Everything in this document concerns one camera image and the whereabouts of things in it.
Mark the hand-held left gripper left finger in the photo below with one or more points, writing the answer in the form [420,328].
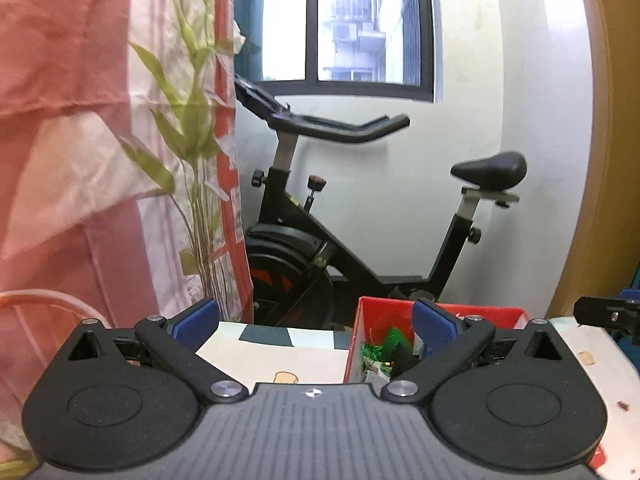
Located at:
[195,321]

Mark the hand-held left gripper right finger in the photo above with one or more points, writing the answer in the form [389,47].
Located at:
[436,324]

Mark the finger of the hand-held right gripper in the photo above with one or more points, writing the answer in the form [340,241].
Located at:
[600,311]

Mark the green tassel ornament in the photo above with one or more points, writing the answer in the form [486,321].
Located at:
[397,337]

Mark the red strawberry print box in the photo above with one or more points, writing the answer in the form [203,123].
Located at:
[380,312]

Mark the cartoon printed table cover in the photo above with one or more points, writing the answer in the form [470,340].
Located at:
[300,360]

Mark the black exercise bike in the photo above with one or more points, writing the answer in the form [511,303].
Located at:
[300,255]

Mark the yellow wooden board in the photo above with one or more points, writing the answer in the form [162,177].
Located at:
[615,135]

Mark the pink printed plant cloth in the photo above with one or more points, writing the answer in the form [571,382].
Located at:
[60,60]

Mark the dark framed window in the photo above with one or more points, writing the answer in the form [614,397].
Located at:
[370,20]

